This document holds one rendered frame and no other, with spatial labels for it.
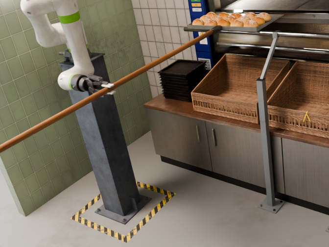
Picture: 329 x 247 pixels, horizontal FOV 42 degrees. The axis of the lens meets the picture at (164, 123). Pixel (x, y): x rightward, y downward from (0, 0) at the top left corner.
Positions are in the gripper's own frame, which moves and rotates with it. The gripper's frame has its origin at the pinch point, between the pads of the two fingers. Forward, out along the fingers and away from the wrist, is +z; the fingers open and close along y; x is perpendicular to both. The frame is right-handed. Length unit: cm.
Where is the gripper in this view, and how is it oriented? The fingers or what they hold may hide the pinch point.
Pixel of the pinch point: (108, 88)
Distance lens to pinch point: 220.9
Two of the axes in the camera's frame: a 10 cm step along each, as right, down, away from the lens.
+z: 7.5, 1.8, -6.4
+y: 1.8, 8.7, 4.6
